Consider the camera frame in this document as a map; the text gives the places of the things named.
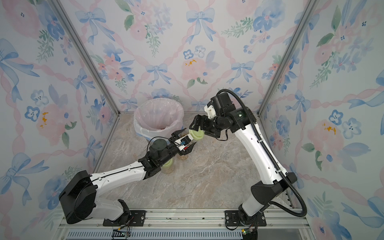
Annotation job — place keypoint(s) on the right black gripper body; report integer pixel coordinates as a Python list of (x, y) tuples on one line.
[(214, 124)]

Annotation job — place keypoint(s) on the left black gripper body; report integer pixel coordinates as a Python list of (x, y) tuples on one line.
[(174, 148)]

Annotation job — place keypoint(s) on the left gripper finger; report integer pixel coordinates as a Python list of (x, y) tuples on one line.
[(176, 135), (188, 149)]

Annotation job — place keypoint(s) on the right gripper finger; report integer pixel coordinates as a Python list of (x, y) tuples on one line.
[(214, 134), (198, 123)]

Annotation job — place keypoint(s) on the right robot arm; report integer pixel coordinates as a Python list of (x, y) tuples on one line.
[(274, 178)]

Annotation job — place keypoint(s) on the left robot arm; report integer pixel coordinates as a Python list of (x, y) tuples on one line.
[(80, 199)]

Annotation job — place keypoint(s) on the red lid peanut jar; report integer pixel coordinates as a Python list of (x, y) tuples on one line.
[(183, 156)]

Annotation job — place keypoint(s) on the grey mesh trash bin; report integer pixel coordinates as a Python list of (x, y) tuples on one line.
[(143, 136)]

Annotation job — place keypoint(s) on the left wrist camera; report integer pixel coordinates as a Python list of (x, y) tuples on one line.
[(184, 141)]

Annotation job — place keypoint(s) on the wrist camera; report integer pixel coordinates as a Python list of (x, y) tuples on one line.
[(184, 141), (210, 111)]

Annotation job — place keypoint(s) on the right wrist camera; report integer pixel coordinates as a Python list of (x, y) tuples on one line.
[(210, 111)]

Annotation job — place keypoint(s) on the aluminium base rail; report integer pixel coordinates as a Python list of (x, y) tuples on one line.
[(191, 224)]

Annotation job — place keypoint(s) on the right aluminium corner post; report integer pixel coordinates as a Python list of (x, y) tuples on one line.
[(291, 47)]

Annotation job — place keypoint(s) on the aluminium corner post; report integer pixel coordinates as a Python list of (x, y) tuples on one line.
[(291, 47), (85, 56)]

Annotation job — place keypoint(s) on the left aluminium corner post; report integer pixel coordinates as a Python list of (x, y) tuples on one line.
[(85, 56)]

